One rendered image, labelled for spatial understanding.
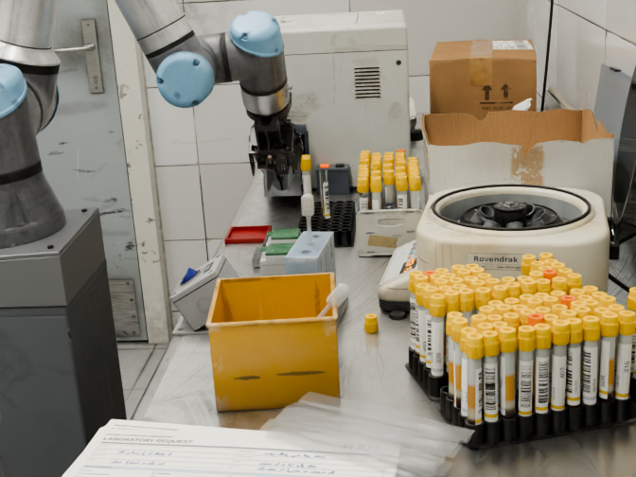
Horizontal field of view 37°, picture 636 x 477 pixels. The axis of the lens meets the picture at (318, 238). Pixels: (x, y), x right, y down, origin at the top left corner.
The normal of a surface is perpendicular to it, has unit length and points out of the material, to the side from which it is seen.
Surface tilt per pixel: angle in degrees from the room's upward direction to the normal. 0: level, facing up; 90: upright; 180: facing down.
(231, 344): 90
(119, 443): 0
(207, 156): 90
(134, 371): 0
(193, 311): 90
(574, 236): 0
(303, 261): 90
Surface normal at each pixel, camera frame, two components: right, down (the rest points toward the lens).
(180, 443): -0.07, -0.95
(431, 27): -0.07, 0.32
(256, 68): 0.10, 0.74
